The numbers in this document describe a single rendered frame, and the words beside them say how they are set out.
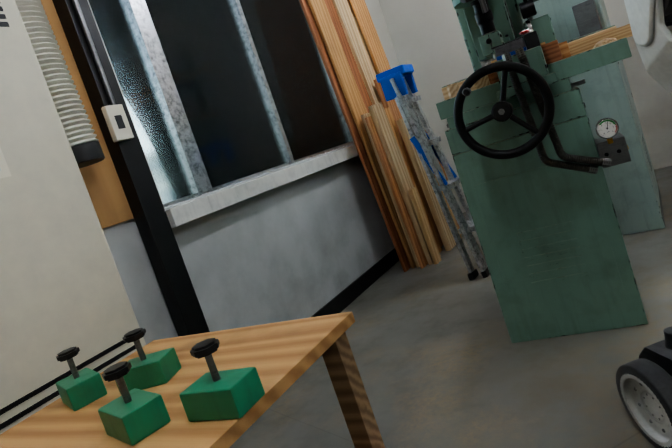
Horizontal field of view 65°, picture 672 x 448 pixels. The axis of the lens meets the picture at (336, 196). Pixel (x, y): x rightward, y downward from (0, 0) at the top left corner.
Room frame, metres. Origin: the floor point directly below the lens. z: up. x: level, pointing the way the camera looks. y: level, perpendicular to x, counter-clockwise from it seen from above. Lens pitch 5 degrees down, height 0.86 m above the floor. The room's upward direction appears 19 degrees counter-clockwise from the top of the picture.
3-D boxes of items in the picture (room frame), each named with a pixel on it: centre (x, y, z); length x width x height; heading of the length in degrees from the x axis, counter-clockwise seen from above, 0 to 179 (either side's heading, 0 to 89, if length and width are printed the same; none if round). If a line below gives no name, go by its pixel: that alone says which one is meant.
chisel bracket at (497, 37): (1.92, -0.71, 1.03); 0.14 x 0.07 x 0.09; 155
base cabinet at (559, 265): (2.01, -0.75, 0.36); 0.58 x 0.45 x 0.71; 155
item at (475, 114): (1.84, -0.67, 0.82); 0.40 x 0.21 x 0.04; 65
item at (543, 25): (2.00, -0.92, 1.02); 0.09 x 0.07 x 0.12; 65
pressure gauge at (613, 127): (1.60, -0.84, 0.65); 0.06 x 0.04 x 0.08; 65
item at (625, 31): (1.83, -0.86, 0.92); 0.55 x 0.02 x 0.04; 65
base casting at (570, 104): (2.01, -0.75, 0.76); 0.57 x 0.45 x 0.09; 155
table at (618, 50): (1.77, -0.72, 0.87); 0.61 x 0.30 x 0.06; 65
